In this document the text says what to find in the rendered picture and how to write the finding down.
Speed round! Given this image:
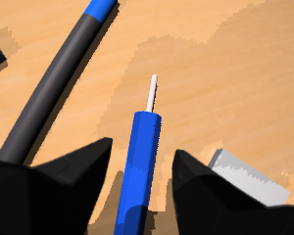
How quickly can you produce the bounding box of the black stylus with blue cap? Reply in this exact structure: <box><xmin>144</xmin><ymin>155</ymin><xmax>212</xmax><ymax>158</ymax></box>
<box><xmin>0</xmin><ymin>0</ymin><xmax>118</xmax><ymax>165</ymax></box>

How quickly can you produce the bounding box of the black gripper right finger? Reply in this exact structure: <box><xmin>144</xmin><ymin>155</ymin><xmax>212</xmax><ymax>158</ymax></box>
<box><xmin>171</xmin><ymin>149</ymin><xmax>294</xmax><ymax>235</ymax></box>

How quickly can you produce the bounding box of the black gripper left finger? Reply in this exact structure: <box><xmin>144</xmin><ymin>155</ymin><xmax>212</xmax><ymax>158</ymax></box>
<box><xmin>0</xmin><ymin>137</ymin><xmax>113</xmax><ymax>235</ymax></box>

